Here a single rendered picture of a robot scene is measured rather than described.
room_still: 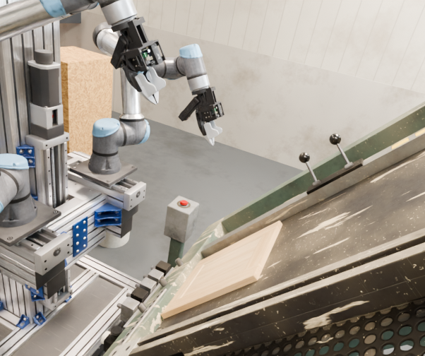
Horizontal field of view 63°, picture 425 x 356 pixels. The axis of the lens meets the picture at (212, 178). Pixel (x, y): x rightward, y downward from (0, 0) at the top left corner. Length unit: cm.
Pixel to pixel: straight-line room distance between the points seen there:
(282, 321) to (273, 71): 404
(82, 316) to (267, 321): 155
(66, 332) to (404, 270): 177
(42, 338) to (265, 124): 359
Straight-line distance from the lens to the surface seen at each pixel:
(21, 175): 130
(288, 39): 451
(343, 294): 63
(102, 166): 166
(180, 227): 171
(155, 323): 123
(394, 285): 61
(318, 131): 459
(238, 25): 468
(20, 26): 112
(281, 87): 456
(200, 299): 112
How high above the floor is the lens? 186
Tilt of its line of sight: 28 degrees down
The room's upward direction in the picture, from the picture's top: 11 degrees clockwise
